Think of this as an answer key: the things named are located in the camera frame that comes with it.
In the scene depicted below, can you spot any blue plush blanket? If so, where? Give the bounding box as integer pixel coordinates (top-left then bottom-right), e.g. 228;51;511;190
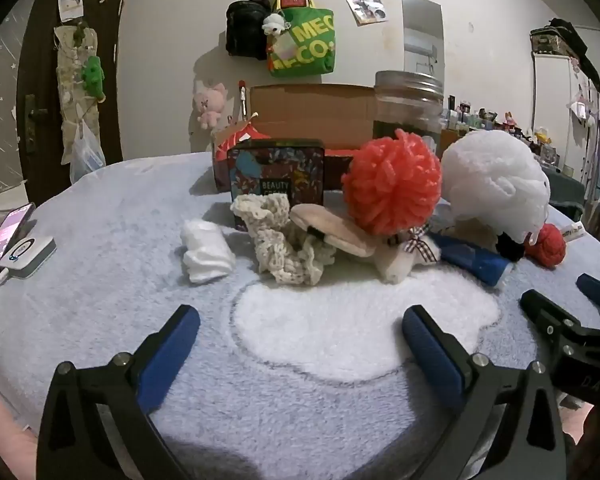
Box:
0;152;600;480

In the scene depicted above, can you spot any dark green covered desk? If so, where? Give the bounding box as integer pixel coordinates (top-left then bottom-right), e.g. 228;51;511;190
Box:
545;167;586;211

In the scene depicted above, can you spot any black backpack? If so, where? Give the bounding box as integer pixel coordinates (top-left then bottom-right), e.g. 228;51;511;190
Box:
225;0;272;61

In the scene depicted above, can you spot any red yarn ball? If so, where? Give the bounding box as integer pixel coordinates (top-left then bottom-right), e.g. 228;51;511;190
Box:
524;223;567;267

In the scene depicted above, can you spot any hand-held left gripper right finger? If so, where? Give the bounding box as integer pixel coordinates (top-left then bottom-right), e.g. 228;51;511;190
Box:
401;305;567;480

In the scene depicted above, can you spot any green tote bag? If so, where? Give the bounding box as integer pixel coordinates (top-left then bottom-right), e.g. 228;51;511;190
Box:
266;0;337;79

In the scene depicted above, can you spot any glass jar with metal lid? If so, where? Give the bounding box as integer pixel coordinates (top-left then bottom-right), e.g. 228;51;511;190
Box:
371;70;445;153

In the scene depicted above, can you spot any photo wall poster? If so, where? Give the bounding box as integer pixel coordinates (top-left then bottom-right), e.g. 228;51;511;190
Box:
340;0;388;26

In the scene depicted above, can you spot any cardboard box with red inside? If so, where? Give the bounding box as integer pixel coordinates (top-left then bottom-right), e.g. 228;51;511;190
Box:
211;83;453;193

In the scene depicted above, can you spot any cream crochet scrunchie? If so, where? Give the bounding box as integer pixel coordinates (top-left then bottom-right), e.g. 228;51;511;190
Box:
230;194;337;287

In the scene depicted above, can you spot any white plush toy with bow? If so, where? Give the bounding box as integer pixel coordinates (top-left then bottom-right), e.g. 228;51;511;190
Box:
372;225;443;285

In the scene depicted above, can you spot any dark storage basket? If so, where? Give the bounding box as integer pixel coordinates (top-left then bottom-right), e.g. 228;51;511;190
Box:
530;18;588;56

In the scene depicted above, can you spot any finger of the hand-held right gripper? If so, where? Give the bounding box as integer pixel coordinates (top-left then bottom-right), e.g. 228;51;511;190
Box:
576;273;600;318
520;289;584;342

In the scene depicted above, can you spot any white wardrobe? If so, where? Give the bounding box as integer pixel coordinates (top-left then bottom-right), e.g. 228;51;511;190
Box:
530;52;600;171

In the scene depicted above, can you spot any green plush toy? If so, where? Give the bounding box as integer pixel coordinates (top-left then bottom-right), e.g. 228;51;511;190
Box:
81;55;106;98

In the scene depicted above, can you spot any door handle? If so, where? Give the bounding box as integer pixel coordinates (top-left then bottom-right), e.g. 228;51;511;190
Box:
24;94;48;146

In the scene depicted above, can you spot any blue tube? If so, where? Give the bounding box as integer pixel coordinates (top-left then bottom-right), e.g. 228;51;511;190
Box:
427;230;515;287

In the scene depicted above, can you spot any row of small bottles and figures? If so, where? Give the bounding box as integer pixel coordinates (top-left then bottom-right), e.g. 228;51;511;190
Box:
442;95;563;161

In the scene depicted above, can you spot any smartphone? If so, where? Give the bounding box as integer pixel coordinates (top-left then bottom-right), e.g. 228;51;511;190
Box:
0;202;36;291

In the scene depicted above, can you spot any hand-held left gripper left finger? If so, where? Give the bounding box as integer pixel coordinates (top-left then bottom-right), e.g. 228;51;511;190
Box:
36;304;201;480

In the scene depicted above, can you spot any wall mirror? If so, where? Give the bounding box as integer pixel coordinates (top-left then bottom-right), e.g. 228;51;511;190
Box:
401;0;446;96

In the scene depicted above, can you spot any pale pink plush toy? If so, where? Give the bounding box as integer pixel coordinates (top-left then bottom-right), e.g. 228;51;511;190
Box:
193;82;227;130

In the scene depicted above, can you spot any clear plastic bag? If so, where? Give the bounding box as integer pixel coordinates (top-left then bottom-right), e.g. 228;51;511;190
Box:
69;120;106;184

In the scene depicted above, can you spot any dark wooden door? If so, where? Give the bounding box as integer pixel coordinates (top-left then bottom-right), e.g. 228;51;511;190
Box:
17;0;131;206

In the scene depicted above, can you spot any clear hanging organizer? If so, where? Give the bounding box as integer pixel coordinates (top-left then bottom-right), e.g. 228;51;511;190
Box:
54;22;101;131

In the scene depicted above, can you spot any floral tin box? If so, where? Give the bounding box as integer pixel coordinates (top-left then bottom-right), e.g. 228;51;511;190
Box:
226;139;326;232

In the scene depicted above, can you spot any red yarn pompom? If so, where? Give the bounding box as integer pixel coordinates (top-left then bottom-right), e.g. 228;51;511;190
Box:
341;129;442;237

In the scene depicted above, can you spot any white picture card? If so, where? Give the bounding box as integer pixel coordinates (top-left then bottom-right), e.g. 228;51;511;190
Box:
57;0;84;23

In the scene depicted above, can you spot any white mesh bath pouf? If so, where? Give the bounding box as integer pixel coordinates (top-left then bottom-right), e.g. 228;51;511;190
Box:
440;130;552;243

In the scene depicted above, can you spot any white charger box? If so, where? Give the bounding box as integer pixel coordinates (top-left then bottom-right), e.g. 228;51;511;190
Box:
0;236;57;279

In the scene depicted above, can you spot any beige powder puff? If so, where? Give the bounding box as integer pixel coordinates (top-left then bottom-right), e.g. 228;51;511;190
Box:
289;203;381;257

